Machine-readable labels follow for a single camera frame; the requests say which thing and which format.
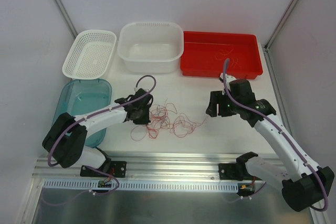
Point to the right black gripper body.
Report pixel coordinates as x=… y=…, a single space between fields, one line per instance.
x=219 y=104

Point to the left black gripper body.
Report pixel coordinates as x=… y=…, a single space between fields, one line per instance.
x=142 y=114

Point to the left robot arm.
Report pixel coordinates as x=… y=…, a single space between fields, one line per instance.
x=65 y=141

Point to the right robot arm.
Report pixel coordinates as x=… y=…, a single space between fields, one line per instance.
x=303 y=183

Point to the red plastic tray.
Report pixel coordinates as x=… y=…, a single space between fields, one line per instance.
x=204 y=55

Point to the teal translucent plastic bin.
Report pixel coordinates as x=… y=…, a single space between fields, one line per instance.
x=83 y=97

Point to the white plastic tub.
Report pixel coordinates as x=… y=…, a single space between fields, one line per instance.
x=151 y=47

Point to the white perforated plastic basket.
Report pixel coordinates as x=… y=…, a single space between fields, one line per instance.
x=89 y=55

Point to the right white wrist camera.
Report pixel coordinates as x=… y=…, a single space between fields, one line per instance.
x=226 y=80

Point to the aluminium mounting rail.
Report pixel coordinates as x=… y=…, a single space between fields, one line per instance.
x=157 y=166

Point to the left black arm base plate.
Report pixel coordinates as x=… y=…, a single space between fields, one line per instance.
x=115 y=168

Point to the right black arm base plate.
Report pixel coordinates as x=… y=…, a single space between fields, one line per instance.
x=229 y=171

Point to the white slotted cable duct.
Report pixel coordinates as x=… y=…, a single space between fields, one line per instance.
x=141 y=185

